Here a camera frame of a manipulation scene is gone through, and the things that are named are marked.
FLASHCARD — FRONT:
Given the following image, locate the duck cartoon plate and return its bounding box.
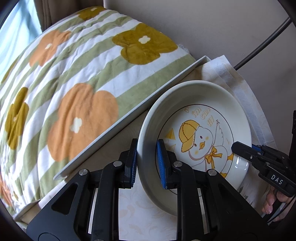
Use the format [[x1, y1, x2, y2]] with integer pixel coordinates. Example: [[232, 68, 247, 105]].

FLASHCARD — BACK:
[[137, 80, 251, 215]]

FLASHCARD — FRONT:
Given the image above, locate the person right hand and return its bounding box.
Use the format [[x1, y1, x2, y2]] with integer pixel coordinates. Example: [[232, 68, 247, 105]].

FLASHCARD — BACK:
[[261, 186, 296, 222]]

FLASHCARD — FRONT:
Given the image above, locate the cream floral tablecloth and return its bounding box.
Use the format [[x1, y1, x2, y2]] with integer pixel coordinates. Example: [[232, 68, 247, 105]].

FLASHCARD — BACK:
[[14, 55, 278, 241]]

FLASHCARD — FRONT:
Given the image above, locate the black curved lamp stand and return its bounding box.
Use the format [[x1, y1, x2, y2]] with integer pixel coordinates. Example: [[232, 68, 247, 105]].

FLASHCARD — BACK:
[[234, 17, 292, 70]]

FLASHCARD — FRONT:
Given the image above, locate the floral striped quilt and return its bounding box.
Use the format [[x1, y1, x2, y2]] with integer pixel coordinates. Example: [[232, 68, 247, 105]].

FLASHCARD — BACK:
[[1, 6, 195, 215]]

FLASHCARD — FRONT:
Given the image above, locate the blue window cloth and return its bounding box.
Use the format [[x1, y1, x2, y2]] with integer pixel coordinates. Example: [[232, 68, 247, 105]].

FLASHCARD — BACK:
[[1, 1, 42, 78]]

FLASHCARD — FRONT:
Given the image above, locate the right brown curtain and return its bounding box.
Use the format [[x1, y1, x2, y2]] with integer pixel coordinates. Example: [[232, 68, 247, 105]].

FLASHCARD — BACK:
[[34, 0, 104, 32]]

